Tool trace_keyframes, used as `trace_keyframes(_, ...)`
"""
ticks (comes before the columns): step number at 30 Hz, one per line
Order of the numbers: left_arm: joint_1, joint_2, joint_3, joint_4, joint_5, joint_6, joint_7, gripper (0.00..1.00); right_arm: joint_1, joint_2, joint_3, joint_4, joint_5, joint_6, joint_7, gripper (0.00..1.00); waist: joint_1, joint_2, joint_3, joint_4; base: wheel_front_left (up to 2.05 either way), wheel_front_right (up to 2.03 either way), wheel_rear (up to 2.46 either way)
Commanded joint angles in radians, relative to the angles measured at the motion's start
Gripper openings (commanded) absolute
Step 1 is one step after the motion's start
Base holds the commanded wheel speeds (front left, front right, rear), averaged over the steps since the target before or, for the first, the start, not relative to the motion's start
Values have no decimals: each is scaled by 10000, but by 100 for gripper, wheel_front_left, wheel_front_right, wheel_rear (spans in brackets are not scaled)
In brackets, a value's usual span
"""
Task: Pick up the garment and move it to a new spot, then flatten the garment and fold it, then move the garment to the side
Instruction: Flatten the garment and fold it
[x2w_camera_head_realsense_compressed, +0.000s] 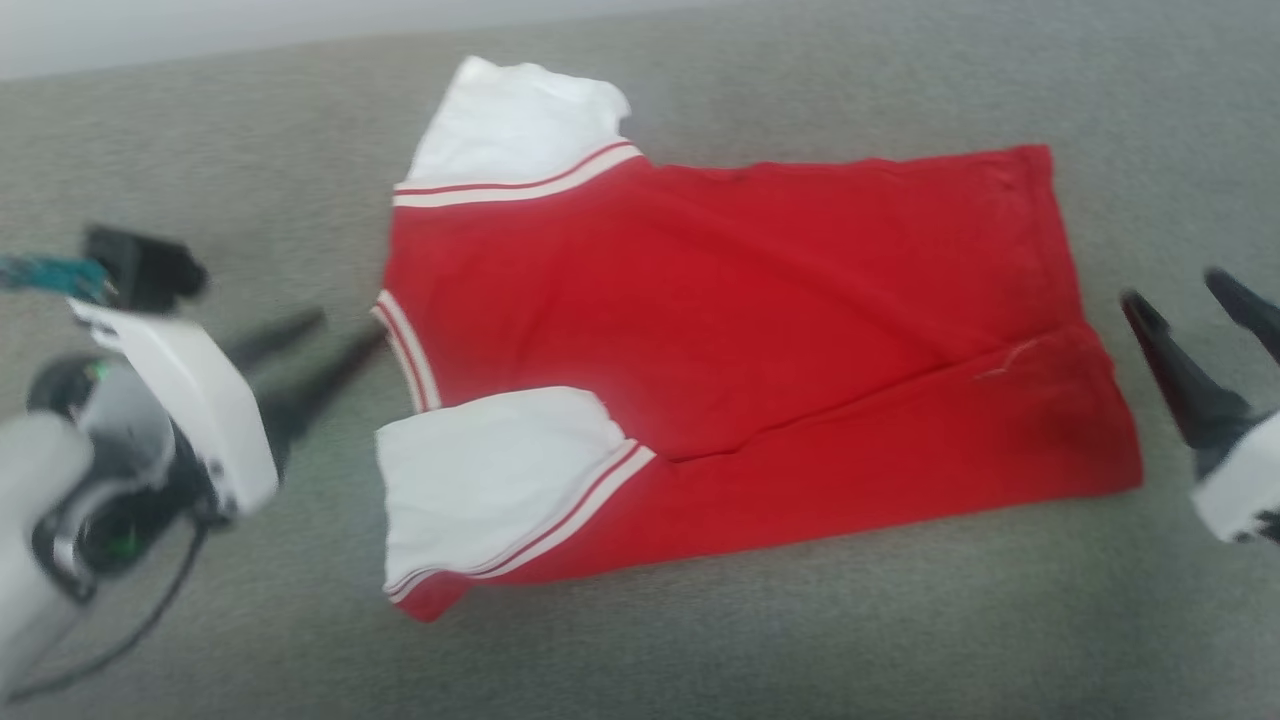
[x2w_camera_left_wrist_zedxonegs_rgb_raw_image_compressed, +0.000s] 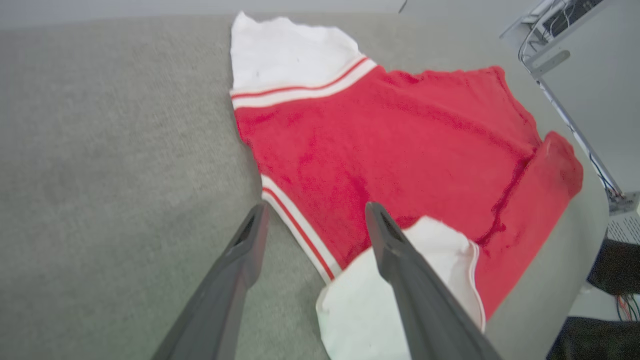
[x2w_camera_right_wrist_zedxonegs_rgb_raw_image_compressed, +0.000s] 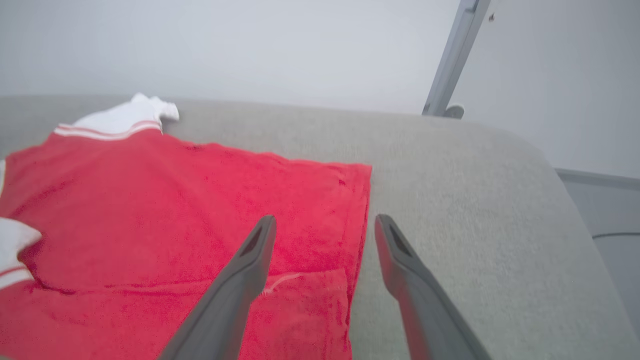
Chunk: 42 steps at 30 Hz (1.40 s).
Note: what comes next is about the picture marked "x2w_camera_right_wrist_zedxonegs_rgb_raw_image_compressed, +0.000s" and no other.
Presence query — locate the grey fabric sofa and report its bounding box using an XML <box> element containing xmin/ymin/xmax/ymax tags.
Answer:
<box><xmin>0</xmin><ymin>95</ymin><xmax>640</xmax><ymax>360</ymax></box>

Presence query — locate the grey baseboard strip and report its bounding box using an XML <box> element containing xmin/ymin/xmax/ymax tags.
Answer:
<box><xmin>555</xmin><ymin>167</ymin><xmax>640</xmax><ymax>192</ymax></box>

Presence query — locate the grey metal frame post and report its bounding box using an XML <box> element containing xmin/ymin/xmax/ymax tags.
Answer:
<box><xmin>421</xmin><ymin>0</ymin><xmax>493</xmax><ymax>117</ymax></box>

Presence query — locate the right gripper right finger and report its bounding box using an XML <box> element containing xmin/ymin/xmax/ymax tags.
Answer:
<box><xmin>375</xmin><ymin>213</ymin><xmax>494</xmax><ymax>360</ymax></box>

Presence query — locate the red garment with white trim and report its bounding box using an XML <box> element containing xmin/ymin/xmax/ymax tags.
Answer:
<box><xmin>0</xmin><ymin>92</ymin><xmax>373</xmax><ymax>360</ymax></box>

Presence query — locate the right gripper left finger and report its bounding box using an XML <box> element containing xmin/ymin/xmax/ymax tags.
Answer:
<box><xmin>157</xmin><ymin>214</ymin><xmax>278</xmax><ymax>360</ymax></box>

